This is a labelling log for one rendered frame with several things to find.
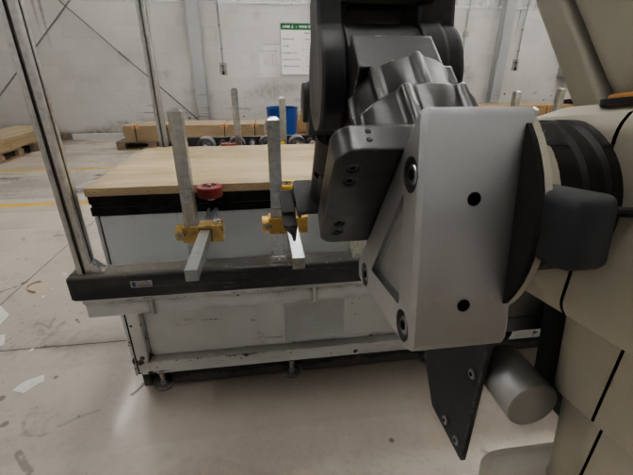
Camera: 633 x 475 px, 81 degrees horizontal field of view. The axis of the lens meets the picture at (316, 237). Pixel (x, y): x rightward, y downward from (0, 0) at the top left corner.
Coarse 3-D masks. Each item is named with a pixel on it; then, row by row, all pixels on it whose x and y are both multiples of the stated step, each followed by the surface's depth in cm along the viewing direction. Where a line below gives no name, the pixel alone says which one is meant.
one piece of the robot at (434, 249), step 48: (432, 144) 15; (480, 144) 15; (432, 192) 15; (480, 192) 16; (384, 240) 21; (432, 240) 16; (480, 240) 16; (384, 288) 21; (432, 288) 17; (480, 288) 17; (432, 336) 17; (480, 336) 18
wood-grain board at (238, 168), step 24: (288, 144) 190; (312, 144) 190; (120, 168) 144; (144, 168) 144; (168, 168) 144; (192, 168) 144; (216, 168) 144; (240, 168) 144; (264, 168) 144; (288, 168) 144; (312, 168) 144; (96, 192) 119; (120, 192) 120; (144, 192) 121; (168, 192) 122
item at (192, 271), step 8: (208, 208) 123; (216, 208) 123; (208, 216) 117; (216, 216) 120; (200, 232) 105; (208, 232) 105; (200, 240) 100; (208, 240) 103; (200, 248) 96; (192, 256) 91; (200, 256) 91; (192, 264) 88; (200, 264) 89; (192, 272) 85; (200, 272) 89; (192, 280) 86
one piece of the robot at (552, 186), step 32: (544, 160) 15; (544, 192) 15; (576, 192) 14; (512, 224) 16; (544, 224) 15; (576, 224) 13; (608, 224) 14; (512, 256) 16; (544, 256) 15; (576, 256) 14; (512, 288) 17
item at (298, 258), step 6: (288, 234) 101; (288, 240) 101; (294, 246) 93; (300, 246) 93; (294, 252) 91; (300, 252) 91; (294, 258) 88; (300, 258) 88; (294, 264) 88; (300, 264) 88
